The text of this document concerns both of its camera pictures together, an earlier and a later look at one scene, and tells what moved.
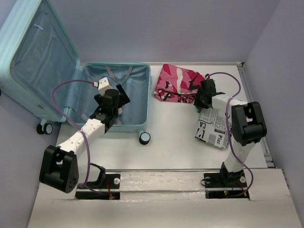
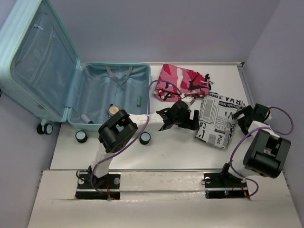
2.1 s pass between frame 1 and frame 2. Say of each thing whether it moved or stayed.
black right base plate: stayed
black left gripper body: moved
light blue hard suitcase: stayed
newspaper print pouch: stayed
